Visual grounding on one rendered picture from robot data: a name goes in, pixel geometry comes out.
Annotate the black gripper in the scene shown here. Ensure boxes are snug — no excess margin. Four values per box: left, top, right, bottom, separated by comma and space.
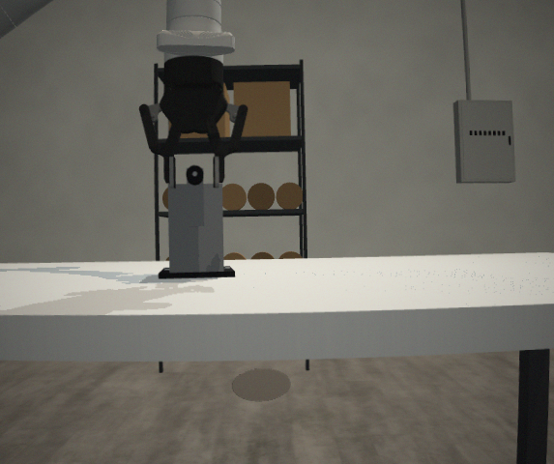
139, 56, 248, 189

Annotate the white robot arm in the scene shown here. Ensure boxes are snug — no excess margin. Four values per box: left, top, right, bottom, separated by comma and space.
0, 0, 235, 64

